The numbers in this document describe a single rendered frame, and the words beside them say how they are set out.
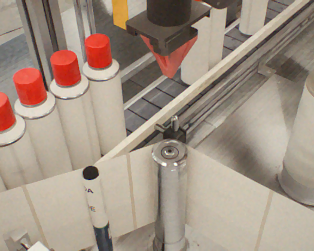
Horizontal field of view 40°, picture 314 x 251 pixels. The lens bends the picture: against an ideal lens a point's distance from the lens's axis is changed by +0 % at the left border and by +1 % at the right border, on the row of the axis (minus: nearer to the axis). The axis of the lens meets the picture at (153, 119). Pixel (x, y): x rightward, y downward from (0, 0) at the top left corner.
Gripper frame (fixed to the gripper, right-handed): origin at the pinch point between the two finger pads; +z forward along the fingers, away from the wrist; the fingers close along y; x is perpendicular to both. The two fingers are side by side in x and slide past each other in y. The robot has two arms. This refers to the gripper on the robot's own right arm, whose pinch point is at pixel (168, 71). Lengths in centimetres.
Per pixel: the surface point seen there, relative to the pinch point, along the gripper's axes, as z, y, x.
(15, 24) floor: 102, 77, 188
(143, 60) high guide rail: 5.3, 5.0, 9.7
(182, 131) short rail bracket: 9.6, -0.7, -3.5
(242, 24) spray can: 10.9, 33.4, 7.6
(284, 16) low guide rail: 10.1, 40.4, 1.8
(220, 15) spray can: 1.2, 19.2, 4.3
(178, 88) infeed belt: 13.5, 10.8, 6.5
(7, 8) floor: 102, 86, 209
